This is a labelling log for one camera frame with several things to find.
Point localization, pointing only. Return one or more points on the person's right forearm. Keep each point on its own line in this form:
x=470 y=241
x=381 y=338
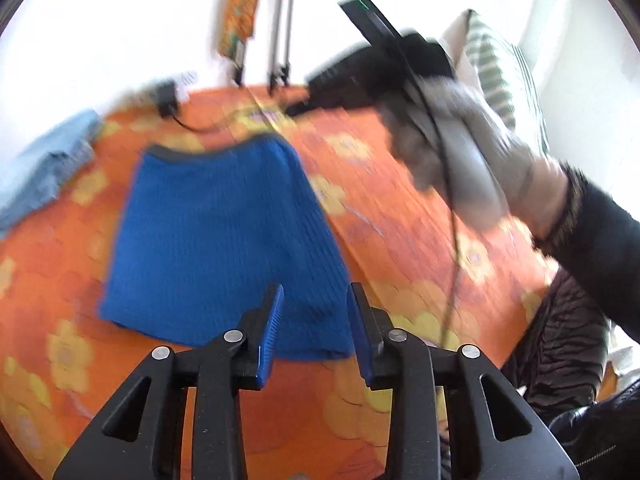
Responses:
x=605 y=240

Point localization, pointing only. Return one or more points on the metal tripod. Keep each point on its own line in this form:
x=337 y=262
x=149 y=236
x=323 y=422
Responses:
x=282 y=25

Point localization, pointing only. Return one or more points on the blue ribbed pants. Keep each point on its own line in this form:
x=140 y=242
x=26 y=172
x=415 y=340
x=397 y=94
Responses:
x=225 y=240

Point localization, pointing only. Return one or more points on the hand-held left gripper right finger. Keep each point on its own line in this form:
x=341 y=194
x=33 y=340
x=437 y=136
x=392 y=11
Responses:
x=361 y=340

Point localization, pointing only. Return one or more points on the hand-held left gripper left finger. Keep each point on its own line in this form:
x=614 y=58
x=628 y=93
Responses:
x=266 y=332

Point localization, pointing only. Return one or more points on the person's right hand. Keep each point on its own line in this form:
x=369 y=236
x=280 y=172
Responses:
x=520 y=170

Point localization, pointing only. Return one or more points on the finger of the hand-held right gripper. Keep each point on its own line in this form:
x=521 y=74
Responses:
x=340 y=82

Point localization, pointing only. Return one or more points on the orange patterned hanging cloth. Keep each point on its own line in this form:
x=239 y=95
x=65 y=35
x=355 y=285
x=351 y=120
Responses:
x=240 y=10

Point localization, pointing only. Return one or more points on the black leather bag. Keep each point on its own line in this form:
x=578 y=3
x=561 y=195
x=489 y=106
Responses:
x=600 y=435

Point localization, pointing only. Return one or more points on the green striped pillow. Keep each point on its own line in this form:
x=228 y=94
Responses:
x=505 y=70

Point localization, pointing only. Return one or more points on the light blue folded jeans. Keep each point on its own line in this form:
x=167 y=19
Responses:
x=45 y=170

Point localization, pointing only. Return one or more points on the orange floral blanket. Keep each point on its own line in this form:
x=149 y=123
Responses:
x=400 y=200

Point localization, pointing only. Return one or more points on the person's patterned leg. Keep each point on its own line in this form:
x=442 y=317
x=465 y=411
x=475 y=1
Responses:
x=560 y=345

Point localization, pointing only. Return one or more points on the black power adapter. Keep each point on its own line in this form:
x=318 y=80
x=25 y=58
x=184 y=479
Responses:
x=167 y=97

